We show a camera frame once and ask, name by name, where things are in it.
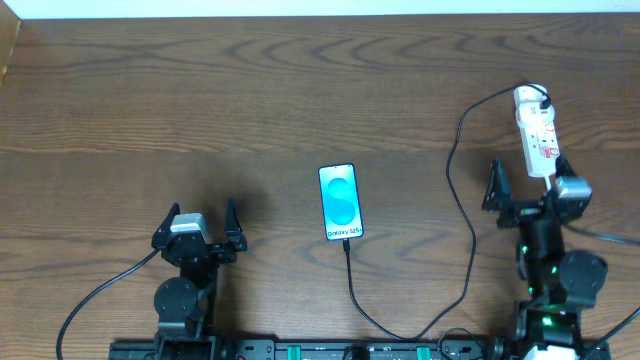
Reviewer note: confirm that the blue smartphone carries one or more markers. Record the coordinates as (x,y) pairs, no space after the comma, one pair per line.
(340,202)

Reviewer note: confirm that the cardboard side panel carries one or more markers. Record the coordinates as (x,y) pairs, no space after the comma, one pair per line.
(10,25)

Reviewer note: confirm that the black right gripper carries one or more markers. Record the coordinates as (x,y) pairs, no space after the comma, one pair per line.
(528,215)

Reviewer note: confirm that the white USB charger plug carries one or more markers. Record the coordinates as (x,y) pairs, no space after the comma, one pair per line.
(530,100)

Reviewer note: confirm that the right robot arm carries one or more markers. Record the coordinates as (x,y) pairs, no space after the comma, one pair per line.
(561,283)

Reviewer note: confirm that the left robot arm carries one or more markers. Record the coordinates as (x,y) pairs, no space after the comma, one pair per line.
(185,304)

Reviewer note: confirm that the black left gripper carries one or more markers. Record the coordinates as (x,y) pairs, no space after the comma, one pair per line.
(215,251)

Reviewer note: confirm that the white power strip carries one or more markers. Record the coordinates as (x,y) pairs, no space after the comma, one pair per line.
(539,140)

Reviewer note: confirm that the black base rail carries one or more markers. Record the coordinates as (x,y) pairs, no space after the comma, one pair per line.
(360,350)

